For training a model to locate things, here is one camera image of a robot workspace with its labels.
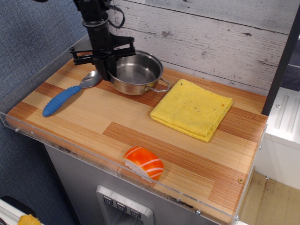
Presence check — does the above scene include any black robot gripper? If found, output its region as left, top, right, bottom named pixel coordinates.
left=69, top=0, right=135, bottom=81

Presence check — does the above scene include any silver steel pot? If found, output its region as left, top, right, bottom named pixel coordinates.
left=107, top=51, right=170, bottom=96

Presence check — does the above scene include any yellow folded cloth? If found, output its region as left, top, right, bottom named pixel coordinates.
left=150, top=79, right=233, bottom=142

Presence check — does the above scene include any clear acrylic table guard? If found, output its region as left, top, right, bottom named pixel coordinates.
left=0, top=35, right=268, bottom=222

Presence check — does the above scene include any orange salmon sushi toy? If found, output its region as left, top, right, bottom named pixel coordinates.
left=123, top=146, right=164, bottom=180

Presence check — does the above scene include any grey toy fridge cabinet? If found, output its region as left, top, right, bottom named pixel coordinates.
left=45, top=146, right=215, bottom=225

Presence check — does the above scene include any silver dispenser button panel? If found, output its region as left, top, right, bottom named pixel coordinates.
left=96, top=185, right=154, bottom=225

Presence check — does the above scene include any yellow object bottom left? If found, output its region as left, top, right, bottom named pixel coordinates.
left=17, top=214, right=42, bottom=225

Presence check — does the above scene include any white appliance at right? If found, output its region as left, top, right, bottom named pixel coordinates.
left=255, top=88, right=300, bottom=189

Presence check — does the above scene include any blue handled metal spoon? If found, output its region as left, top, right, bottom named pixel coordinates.
left=42, top=71, right=102, bottom=117

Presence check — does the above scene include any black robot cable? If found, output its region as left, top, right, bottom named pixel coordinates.
left=108, top=4, right=126, bottom=30

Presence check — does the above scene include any black right vertical post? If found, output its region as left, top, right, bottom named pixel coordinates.
left=261, top=0, right=300, bottom=116

